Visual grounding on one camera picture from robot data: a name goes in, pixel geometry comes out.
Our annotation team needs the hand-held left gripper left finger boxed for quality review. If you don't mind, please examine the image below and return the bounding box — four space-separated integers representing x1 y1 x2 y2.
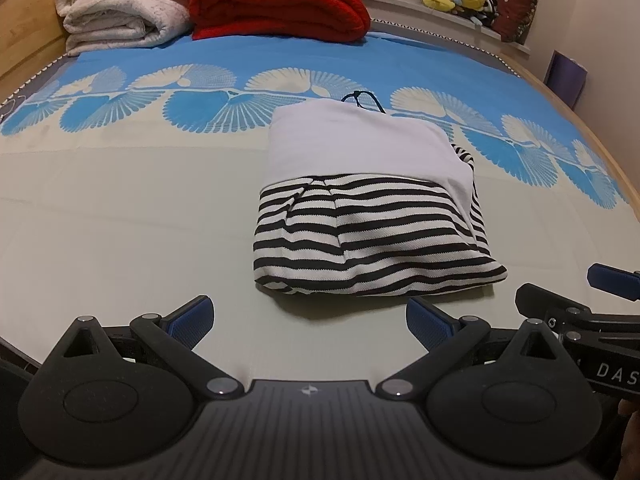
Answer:
42 295 246 401

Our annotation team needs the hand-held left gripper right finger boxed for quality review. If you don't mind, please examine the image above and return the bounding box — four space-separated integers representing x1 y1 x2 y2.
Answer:
374 296 577 401

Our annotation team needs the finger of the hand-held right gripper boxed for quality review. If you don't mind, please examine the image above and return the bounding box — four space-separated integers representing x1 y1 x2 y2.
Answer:
515 282 594 321
587 262 640 303

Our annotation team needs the striped hooded sweater white vest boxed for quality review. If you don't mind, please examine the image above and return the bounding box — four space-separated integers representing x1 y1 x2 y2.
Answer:
252 90 510 297

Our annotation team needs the blue fan patterned bedsheet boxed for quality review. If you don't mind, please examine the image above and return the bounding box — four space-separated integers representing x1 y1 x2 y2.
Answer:
0 30 637 386

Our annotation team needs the purple box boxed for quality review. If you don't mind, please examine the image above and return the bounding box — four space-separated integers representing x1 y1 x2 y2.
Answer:
543 49 587 110

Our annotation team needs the dark red cushion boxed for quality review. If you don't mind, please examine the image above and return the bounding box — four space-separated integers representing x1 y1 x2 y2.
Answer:
492 0 540 44

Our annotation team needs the striped plush toy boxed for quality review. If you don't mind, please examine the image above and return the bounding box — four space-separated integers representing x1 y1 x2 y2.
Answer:
469 0 497 29

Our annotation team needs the white textured folded blanket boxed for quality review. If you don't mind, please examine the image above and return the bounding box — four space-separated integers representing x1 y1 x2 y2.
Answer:
62 0 195 57

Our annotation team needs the white window sill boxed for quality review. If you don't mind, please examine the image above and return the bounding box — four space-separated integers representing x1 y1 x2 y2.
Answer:
359 0 532 57

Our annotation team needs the red folded blanket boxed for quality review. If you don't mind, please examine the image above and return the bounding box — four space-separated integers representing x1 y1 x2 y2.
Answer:
188 0 372 42

